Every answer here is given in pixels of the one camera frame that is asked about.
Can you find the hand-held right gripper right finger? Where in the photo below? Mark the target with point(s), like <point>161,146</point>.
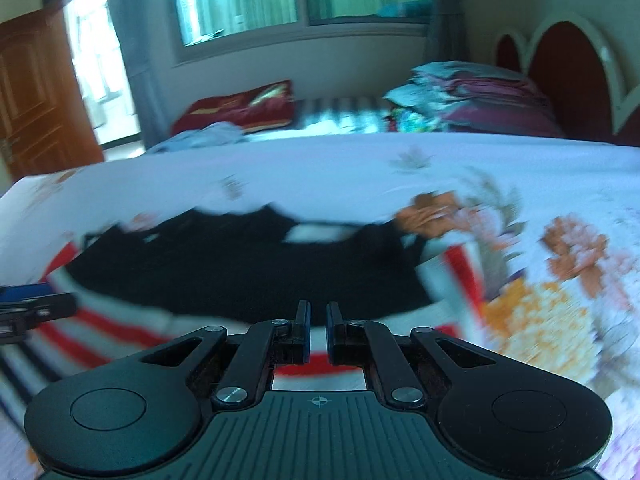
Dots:
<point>334,332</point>

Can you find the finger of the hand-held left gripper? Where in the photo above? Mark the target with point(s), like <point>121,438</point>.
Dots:
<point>42,305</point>

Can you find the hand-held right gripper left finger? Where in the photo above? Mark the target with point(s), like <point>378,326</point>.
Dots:
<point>301,330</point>

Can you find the striped cartoon sweater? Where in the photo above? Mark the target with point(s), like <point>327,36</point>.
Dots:
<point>225,270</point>

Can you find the brown wooden door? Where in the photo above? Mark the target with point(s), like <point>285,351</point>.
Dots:
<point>35,100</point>

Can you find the light blue cloth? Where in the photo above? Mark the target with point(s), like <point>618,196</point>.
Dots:
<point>210,135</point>

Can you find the striped blanket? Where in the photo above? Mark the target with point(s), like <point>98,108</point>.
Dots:
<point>340,112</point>

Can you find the bed with floral sheet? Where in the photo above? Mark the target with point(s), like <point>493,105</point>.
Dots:
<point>500,170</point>

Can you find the red pillow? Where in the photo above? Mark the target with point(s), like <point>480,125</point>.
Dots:
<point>235,105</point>

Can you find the grey curtain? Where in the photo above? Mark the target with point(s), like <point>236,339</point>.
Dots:
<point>450,20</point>
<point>140,60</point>

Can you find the stack of pillows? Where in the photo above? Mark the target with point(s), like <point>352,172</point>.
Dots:
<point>475,100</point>

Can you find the teal cloth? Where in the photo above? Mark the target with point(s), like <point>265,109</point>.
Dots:
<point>405,10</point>

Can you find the red and white headboard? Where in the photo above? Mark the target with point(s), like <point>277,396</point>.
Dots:
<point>565,65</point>

